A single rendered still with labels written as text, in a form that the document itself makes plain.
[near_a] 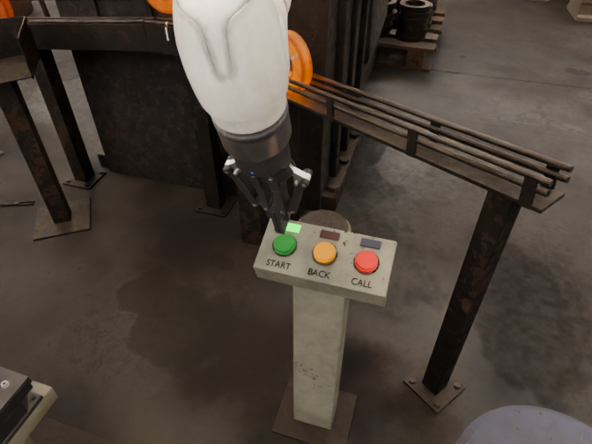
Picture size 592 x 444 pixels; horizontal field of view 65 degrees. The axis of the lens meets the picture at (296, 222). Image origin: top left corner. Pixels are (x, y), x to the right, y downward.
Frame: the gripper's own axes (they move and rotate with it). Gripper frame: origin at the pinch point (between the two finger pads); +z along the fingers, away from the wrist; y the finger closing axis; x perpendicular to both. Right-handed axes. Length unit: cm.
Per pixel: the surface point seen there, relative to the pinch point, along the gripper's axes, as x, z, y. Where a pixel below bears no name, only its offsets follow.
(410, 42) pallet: -203, 135, -3
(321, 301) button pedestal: 7.0, 17.0, -7.9
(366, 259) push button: 0.5, 8.8, -14.6
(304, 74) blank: -49, 17, 11
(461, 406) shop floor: 9, 71, -44
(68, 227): -19, 80, 102
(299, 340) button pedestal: 12.0, 30.3, -3.6
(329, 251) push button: 0.5, 8.7, -8.0
